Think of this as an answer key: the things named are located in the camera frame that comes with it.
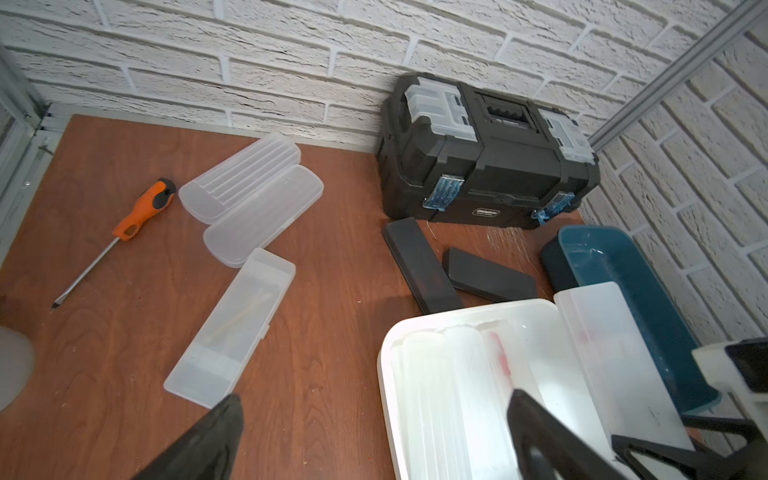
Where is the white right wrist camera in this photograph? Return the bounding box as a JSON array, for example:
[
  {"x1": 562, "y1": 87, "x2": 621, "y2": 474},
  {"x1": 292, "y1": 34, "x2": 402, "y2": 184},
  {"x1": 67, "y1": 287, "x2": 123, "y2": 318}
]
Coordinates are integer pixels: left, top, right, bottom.
[{"x1": 692, "y1": 337, "x2": 767, "y2": 435}]

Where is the smooth translucent pencil case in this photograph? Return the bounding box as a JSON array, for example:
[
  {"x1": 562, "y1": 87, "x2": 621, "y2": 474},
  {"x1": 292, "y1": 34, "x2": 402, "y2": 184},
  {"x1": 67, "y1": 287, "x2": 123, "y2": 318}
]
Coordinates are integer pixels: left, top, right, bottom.
[{"x1": 203, "y1": 165, "x2": 324, "y2": 268}]

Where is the orange handled screwdriver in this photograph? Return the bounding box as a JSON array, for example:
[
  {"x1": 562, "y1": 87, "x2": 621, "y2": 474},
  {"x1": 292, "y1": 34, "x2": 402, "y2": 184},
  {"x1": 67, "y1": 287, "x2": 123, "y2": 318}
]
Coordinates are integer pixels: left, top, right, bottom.
[{"x1": 51, "y1": 178, "x2": 177, "y2": 309}]

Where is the ribbed translucent pencil case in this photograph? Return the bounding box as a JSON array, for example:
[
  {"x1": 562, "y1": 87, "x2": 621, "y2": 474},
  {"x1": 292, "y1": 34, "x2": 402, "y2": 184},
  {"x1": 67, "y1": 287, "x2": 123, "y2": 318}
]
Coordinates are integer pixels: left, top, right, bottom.
[
  {"x1": 394, "y1": 327, "x2": 519, "y2": 479},
  {"x1": 178, "y1": 133, "x2": 301, "y2": 225}
]

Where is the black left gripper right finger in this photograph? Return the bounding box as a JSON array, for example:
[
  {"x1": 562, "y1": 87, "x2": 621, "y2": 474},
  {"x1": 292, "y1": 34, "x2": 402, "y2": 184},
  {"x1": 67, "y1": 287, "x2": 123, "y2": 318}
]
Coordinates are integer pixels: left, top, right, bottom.
[{"x1": 506, "y1": 389, "x2": 624, "y2": 479}]

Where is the flat black pencil case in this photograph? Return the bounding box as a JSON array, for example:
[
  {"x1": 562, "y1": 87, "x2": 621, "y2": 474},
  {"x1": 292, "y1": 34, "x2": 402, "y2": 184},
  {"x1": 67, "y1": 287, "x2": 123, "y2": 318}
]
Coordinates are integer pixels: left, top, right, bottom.
[{"x1": 442, "y1": 248, "x2": 538, "y2": 303}]

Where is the wide translucent pencil case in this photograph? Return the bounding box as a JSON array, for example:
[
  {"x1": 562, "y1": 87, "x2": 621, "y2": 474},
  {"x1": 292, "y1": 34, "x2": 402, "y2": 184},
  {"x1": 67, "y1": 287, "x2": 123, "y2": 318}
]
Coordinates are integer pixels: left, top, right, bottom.
[{"x1": 554, "y1": 282, "x2": 693, "y2": 479}]

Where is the white plastic storage box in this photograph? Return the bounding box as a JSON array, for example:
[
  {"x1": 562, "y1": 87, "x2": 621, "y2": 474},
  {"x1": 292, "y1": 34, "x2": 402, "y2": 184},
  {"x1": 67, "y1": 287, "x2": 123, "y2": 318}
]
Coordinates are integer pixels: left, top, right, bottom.
[{"x1": 378, "y1": 299, "x2": 633, "y2": 479}]

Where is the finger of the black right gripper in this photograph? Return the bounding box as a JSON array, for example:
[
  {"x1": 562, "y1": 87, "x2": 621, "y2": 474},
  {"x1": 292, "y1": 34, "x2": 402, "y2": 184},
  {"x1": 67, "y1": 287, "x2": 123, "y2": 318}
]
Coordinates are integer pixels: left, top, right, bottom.
[{"x1": 611, "y1": 415, "x2": 767, "y2": 479}]

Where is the small translucent pencil case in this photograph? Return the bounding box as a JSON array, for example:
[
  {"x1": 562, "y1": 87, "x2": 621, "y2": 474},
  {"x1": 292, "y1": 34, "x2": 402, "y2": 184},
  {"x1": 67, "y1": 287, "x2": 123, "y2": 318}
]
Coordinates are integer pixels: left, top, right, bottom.
[{"x1": 477, "y1": 321, "x2": 543, "y2": 410}]

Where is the clear tape roll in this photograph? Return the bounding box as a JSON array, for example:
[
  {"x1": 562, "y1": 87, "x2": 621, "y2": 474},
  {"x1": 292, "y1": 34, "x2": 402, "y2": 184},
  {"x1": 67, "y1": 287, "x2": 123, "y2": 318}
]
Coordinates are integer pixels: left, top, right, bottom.
[{"x1": 0, "y1": 326, "x2": 35, "y2": 410}]

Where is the long black pencil case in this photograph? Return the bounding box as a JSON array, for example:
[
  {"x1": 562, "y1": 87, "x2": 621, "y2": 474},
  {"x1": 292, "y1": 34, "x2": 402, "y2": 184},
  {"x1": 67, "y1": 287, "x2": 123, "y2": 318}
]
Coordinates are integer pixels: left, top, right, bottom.
[{"x1": 382, "y1": 218, "x2": 464, "y2": 315}]

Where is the teal plastic storage tray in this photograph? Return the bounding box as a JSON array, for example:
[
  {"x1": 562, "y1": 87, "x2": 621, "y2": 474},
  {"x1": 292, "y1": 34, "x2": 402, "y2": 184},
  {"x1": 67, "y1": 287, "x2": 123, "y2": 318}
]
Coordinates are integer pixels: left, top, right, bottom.
[{"x1": 540, "y1": 225, "x2": 722, "y2": 414}]

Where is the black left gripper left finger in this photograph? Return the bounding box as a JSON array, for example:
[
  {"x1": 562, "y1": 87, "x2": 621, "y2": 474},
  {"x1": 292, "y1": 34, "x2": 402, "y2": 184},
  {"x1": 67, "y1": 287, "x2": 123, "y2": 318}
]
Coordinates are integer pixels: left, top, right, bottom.
[{"x1": 134, "y1": 394, "x2": 244, "y2": 479}]

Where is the translucent pencil case with pencil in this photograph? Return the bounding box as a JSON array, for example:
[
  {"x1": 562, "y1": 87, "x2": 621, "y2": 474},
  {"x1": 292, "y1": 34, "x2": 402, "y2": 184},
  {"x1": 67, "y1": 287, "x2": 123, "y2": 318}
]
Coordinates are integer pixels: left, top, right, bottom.
[{"x1": 163, "y1": 249, "x2": 296, "y2": 409}]

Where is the black plastic toolbox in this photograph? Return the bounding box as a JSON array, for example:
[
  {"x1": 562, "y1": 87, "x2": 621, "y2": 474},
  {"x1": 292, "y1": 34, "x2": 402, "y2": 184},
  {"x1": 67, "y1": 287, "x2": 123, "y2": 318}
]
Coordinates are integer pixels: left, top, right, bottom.
[{"x1": 376, "y1": 73, "x2": 600, "y2": 230}]

